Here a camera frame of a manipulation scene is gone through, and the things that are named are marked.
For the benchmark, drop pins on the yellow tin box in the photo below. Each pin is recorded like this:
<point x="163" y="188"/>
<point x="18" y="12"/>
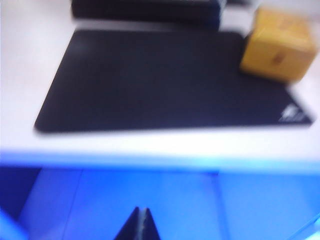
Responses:
<point x="275" y="45"/>

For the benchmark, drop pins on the black flat box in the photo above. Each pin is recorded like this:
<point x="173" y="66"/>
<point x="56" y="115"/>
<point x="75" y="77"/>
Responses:
<point x="145" y="10"/>

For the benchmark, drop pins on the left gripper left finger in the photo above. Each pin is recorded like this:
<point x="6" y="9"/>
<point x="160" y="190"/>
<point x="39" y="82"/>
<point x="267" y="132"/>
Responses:
<point x="130" y="230"/>

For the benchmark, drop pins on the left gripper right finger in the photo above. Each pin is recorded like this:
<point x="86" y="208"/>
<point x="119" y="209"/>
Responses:
<point x="148" y="230"/>

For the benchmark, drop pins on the black mouse pad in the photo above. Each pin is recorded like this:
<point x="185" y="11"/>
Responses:
<point x="162" y="82"/>

